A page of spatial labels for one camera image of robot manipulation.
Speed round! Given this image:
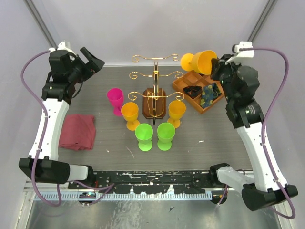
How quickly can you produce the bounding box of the orange wine glass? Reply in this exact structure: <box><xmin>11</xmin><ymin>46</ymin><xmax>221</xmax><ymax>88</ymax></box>
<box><xmin>180</xmin><ymin>50</ymin><xmax>217</xmax><ymax>75</ymax></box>
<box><xmin>167</xmin><ymin>100</ymin><xmax>186</xmax><ymax>128</ymax></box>
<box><xmin>121</xmin><ymin>102</ymin><xmax>140</xmax><ymax>131</ymax></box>

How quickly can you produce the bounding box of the pink plastic wine glass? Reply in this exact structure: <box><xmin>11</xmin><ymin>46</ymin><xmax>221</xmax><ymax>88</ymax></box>
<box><xmin>107</xmin><ymin>88</ymin><xmax>124</xmax><ymax>116</ymax></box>

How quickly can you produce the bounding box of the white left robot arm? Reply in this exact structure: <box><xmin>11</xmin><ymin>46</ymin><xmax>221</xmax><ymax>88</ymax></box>
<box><xmin>19</xmin><ymin>47</ymin><xmax>105</xmax><ymax>186</ymax></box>

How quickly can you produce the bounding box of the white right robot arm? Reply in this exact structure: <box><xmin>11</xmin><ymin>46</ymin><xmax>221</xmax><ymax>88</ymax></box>
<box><xmin>209</xmin><ymin>54</ymin><xmax>298</xmax><ymax>211</ymax></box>

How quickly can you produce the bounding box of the green wine glass left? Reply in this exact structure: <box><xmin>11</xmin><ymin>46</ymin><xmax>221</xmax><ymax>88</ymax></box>
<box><xmin>135</xmin><ymin>124</ymin><xmax>153</xmax><ymax>152</ymax></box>

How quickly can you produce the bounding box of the green wine glass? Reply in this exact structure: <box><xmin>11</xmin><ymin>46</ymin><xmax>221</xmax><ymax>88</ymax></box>
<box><xmin>157</xmin><ymin>122</ymin><xmax>176</xmax><ymax>151</ymax></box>
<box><xmin>135</xmin><ymin>124</ymin><xmax>153</xmax><ymax>152</ymax></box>

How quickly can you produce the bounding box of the green wine glass right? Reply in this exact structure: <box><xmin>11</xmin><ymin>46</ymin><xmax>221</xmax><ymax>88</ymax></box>
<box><xmin>157</xmin><ymin>122</ymin><xmax>176</xmax><ymax>151</ymax></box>

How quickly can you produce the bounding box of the orange wooden divided tray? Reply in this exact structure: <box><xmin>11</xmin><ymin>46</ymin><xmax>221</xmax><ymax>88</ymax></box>
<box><xmin>172</xmin><ymin>71</ymin><xmax>224</xmax><ymax>114</ymax></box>

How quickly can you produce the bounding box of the blue yellow patterned cloth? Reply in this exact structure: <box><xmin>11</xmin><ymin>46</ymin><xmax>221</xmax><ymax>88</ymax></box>
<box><xmin>200</xmin><ymin>83</ymin><xmax>222</xmax><ymax>108</ymax></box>

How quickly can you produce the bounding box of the black rolled belt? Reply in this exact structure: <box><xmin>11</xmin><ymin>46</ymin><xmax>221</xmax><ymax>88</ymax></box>
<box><xmin>183</xmin><ymin>86</ymin><xmax>202</xmax><ymax>99</ymax></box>

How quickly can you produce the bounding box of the red folded cloth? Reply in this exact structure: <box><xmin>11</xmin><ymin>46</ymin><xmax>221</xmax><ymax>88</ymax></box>
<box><xmin>59</xmin><ymin>114</ymin><xmax>96</xmax><ymax>150</ymax></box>

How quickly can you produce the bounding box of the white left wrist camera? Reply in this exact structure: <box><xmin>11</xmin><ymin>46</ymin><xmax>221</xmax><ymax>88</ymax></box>
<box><xmin>48</xmin><ymin>41</ymin><xmax>76</xmax><ymax>55</ymax></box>

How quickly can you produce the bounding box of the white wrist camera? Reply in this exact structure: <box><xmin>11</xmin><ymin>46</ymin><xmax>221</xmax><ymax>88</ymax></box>
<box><xmin>225</xmin><ymin>41</ymin><xmax>254</xmax><ymax>64</ymax></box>
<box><xmin>48</xmin><ymin>41</ymin><xmax>76</xmax><ymax>55</ymax></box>

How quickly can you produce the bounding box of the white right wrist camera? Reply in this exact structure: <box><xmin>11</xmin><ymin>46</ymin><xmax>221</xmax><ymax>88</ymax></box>
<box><xmin>225</xmin><ymin>41</ymin><xmax>254</xmax><ymax>64</ymax></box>

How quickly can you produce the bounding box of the gold wire wine glass rack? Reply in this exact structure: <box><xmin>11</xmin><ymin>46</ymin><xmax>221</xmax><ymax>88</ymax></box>
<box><xmin>128</xmin><ymin>53</ymin><xmax>184</xmax><ymax>124</ymax></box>

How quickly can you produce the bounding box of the black mounting rail base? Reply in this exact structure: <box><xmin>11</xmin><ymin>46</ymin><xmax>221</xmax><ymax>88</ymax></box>
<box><xmin>68</xmin><ymin>169</ymin><xmax>238</xmax><ymax>194</ymax></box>

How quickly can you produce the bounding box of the grey slotted cable duct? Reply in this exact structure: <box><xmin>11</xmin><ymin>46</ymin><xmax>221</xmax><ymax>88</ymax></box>
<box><xmin>33</xmin><ymin>192</ymin><xmax>213</xmax><ymax>201</ymax></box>

